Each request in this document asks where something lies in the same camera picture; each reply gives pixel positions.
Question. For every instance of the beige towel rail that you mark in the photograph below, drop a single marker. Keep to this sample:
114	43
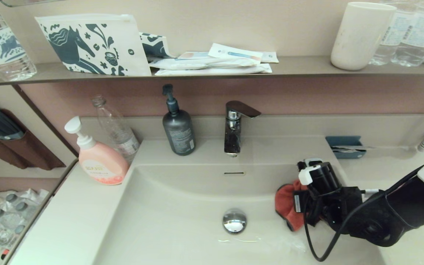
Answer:
46	207

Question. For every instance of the empty clear plastic bottle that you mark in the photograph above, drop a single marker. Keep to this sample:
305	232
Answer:
118	132

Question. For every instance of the white horse print pouch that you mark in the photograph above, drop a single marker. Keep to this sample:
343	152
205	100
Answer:
88	44

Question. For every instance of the chrome drain stopper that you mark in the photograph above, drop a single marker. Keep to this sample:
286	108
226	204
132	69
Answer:
234	221

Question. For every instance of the dark grey soap dispenser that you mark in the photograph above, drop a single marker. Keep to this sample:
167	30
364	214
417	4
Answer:
178	132

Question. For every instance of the white packet blue stripe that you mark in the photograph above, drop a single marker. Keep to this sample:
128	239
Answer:
235	52

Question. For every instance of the small blue print pouch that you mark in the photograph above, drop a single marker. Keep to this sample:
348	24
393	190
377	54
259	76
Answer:
156	46

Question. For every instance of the orange microfibre cloth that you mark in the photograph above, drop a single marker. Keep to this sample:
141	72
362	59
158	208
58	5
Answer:
285	202

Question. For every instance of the long white plastic packet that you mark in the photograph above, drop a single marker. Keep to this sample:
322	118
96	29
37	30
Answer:
199	64

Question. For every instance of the brown wall shelf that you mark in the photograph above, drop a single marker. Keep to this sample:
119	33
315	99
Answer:
300	68

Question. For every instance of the small white sachet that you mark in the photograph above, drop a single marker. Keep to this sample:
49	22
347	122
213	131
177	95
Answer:
270	57

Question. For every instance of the tall white tumbler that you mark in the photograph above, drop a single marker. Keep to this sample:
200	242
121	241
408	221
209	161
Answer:
361	36

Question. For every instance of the blue plastic tray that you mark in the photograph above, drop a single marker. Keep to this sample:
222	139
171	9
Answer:
344	140

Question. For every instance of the chrome faucet body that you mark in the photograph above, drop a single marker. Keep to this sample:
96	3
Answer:
232	136

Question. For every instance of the deer print water bottle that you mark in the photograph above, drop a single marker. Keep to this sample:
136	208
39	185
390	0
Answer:
2	48

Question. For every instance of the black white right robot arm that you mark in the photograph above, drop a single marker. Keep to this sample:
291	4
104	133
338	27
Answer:
396	217

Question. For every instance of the white ceramic sink basin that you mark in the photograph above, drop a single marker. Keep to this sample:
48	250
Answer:
197	206

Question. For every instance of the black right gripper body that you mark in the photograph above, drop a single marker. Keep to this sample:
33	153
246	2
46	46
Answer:
339	208

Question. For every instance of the pink detergent pump bottle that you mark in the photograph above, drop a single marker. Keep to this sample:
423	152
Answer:
102	162

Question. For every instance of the white label water bottle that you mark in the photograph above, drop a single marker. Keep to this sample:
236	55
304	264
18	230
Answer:
396	33
419	36

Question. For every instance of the chrome faucet lever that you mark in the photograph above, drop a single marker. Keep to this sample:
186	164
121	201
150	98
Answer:
242	108

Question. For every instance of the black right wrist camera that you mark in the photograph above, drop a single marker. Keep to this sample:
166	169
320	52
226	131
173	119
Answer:
322	176

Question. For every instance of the pale pink packet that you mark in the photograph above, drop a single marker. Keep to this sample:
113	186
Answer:
195	55

